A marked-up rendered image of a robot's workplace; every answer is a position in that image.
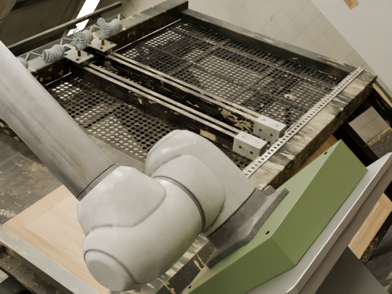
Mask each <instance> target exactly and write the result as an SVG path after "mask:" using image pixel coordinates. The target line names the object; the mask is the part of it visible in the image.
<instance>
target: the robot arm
mask: <svg viewBox="0 0 392 294"><path fill-rule="evenodd" d="M0 117H1V118H2V119H3V120H4V122H6V123H7V124H8V125H9V126H10V127H11V129H12V130H13V131H14V132H15V133H16V134H17V135H18V136H19V138H20V139H21V140H22V141H23V142H24V143H25V144H26V145H27V146H28V147H29V148H30V149H31V150H32V151H33V152H34V154H35V155H36V156H37V157H38V158H39V159H40V160H41V161H42V162H43V163H44V164H45V165H46V166H47V167H48V168H49V169H50V171H51V172H52V173H53V174H54V175H55V176H56V177H57V178H58V180H59V181H60V182H61V183H62V184H63V185H64V186H65V187H66V188H67V189H68V190H69V191H70V192H71V193H72V194H73V196H74V197H75V198H76V199H77V200H78V201H79V204H78V205H77V206H76V208H77V219H78V222H79V223H80V225H81V227H82V230H83V232H84V234H85V236H86V237H85V238H84V240H83V246H82V249H83V259H84V261H85V263H86V266H87V268H88V270H89V272H90V274H91V275H92V277H93V278H94V279H95V280H96V281H97V282H98V283H99V284H101V285H102V286H104V287H105V288H107V289H109V290H111V291H115V292H126V291H131V290H134V289H137V288H140V287H142V286H144V285H146V284H148V283H150V282H152V281H153V280H155V279H156V278H158V277H159V276H161V275H163V274H165V273H166V272H167V271H168V270H169V269H171V267H172V266H173V265H174V264H175V263H176V262H178V260H179V259H180V258H181V257H182V256H183V255H184V254H185V253H186V251H187V250H188V249H189V248H190V247H191V245H192V244H193V242H194V241H195V239H196V238H197V237H198V235H199V234H200V233H203V234H204V235H205V236H206V237H207V238H208V239H209V241H210V242H211V243H212V244H213V245H214V246H215V249H214V251H213V252H212V254H211V256H210V257H209V258H208V260H207V262H206V266H207V267H208V268H209V269H210V268H212V267H213V266H214V265H215V264H217V263H218V262H220V261H221V260H222V259H224V258H225V257H227V256H228V255H230V254H232V253H233V252H234V251H236V250H237V249H239V248H241V247H243V246H245V245H246V244H247V243H249V242H250V241H251V240H252V239H253V238H254V236H255V235H256V234H257V232H258V231H259V229H260V228H261V227H262V225H263V224H264V223H265V221H266V220H267V219H268V218H269V217H270V215H271V214H272V213H273V211H274V210H275V209H276V207H277V206H278V205H279V204H280V202H281V201H282V200H283V199H284V198H285V197H286V196H287V195H288V193H289V191H288V190H287V189H286V188H285V187H284V188H282V189H280V190H279V191H277V192H276V191H275V189H274V188H273V187H272V186H270V185H269V186H268V187H267V188H265V189H264V190H263V191H260V190H258V189H257V188H256V187H255V186H254V185H253V184H252V183H251V181H250V180H249V179H248V178H247V177H246V175H245V174H244V173H243V172H242V171H241V170H240V169H239V168H238V167H237V166H236V165H235V164H234V163H233V162H232V161H231V160H230V159H229V158H228V157H227V156H226V155H225V154H224V153H223V152H222V151H221V150H220V149H219V148H218V147H216V146H215V145H214V144H213V143H212V142H210V141H208V140H207V139H205V138H204V137H202V136H200V135H198V134H196V133H193V132H191V131H187V130H178V129H177V130H174V131H172V132H170V133H169V134H167V135H166V136H164V137H163V138H162V139H161V140H160V141H159V142H157V143H156V144H155V145H154V146H153V147H152V148H151V149H150V151H149V152H148V154H147V157H146V160H145V174H146V175H145V174H143V173H141V172H140V171H138V170H137V169H136V168H133V167H127V166H120V167H117V166H116V165H115V164H114V163H113V161H112V160H111V159H110V158H109V157H108V156H107V155H106V154H105V153H104V152H103V151H102V150H101V149H100V148H99V147H98V145H97V144H96V143H95V142H94V141H93V140H92V139H91V138H90V136H89V135H88V134H87V133H86V132H85V131H84V130H83V129H82V128H81V127H80V126H79V125H78V124H77V123H76V122H75V120H74V119H73V118H72V117H71V116H70V115H69V114H68V113H67V112H66V111H65V110H64V109H63V108H62V107H61V106H60V104H59V103H58V102H57V101H56V100H55V99H54V98H53V97H52V95H50V94H49V93H48V92H47V91H46V90H45V88H44V87H43V86H42V85H41V84H40V83H39V82H38V81H37V79H36V78H35V77H34V76H33V75H32V74H31V73H30V72H29V71H28V70H27V69H26V68H25V67H24V66H23V65H22V63H21V62H20V61H19V60H18V59H17V58H16V57H15V56H14V55H13V54H12V53H11V52H10V51H9V50H8V49H7V47H6V46H5V45H4V44H3V43H2V42H1V41H0Z"/></svg>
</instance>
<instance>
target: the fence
mask: <svg viewBox="0 0 392 294"><path fill-rule="evenodd" d="M0 243H1V244H3V247H4V250H5V252H7V253H8V254H10V255H11V256H12V257H14V258H15V259H17V260H18V261H19V262H21V263H22V264H23V265H25V266H26V267H27V268H29V269H30V270H32V271H33V272H35V273H36V274H37V275H39V276H40V277H42V278H43V279H44V280H46V281H47V282H48V283H50V284H51V285H52V286H54V287H56V288H57V289H58V290H59V291H61V292H62V293H64V294H101V293H100V292H98V291H97V290H95V289H94V288H93V287H91V286H90V285H88V284H87V283H86V282H84V281H82V280H81V279H79V278H78V277H77V276H75V275H74V274H72V273H71V272H69V271H68V270H67V269H65V268H64V267H62V266H61V265H59V264H58V263H56V262H55V261H54V260H52V259H51V258H49V257H47V256H46V255H45V254H43V253H42V252H40V251H39V250H38V249H36V248H35V247H33V246H32V245H30V244H29V243H28V242H26V241H24V240H23V239H22V238H20V237H19V236H17V235H16V234H14V233H13V232H11V231H10V230H9V229H7V228H6V227H4V226H3V225H1V224H0Z"/></svg>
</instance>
